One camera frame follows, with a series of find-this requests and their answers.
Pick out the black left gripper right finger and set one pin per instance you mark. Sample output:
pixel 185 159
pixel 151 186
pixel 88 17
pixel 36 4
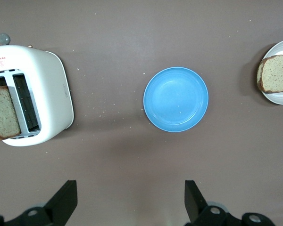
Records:
pixel 197 207

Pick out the brown bread slice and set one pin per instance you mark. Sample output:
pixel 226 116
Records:
pixel 276 73
pixel 4 113

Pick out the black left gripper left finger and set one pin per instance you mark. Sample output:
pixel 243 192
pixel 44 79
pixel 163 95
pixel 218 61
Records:
pixel 61 204

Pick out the beige plate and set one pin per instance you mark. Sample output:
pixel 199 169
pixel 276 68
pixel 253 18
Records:
pixel 281 46

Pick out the blue plate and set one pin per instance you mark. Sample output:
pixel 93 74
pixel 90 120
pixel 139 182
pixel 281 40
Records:
pixel 175 99

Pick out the white toaster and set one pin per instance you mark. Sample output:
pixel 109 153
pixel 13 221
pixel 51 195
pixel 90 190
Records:
pixel 49 94

